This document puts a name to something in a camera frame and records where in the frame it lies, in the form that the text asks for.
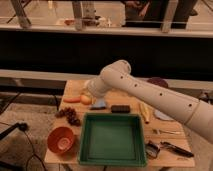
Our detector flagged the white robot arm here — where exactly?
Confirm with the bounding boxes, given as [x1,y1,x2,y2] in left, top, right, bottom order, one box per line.
[86,60,213,144]

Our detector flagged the yellow banana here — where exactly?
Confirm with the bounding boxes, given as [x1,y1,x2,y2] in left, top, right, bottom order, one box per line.
[139,103,150,124]

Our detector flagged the blue plate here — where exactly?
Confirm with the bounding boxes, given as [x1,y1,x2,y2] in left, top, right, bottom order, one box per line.
[154,110,172,121]

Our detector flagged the black stand with cable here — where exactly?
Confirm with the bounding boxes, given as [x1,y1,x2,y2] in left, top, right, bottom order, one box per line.
[0,123,29,140]

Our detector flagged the red yellow apple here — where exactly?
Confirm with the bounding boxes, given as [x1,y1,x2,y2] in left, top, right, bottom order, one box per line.
[80,95,92,105]

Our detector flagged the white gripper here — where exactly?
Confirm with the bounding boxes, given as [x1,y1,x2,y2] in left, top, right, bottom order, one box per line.
[85,80,100,98]

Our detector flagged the bunch of dark grapes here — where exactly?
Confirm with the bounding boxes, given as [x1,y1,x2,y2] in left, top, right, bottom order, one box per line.
[55,107,81,126]

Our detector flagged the purple bowl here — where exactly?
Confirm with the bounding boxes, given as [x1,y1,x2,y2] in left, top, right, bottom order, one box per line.
[148,77,168,88]

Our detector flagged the green plastic tray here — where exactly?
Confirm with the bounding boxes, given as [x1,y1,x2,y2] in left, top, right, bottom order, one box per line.
[78,113,147,167]

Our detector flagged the red bowl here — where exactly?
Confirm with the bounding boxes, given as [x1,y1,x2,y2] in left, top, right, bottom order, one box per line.
[47,127,75,155]

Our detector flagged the black rectangular block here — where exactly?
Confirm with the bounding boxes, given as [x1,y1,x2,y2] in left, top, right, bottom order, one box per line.
[111,105,130,113]

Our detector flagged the metal fork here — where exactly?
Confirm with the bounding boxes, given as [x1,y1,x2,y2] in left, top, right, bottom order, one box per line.
[153,129,181,135]

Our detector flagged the wooden table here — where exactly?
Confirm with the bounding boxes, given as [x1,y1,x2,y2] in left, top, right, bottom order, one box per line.
[45,80,195,171]

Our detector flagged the black handled knife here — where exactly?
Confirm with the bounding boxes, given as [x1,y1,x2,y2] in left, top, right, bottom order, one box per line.
[160,141,194,158]

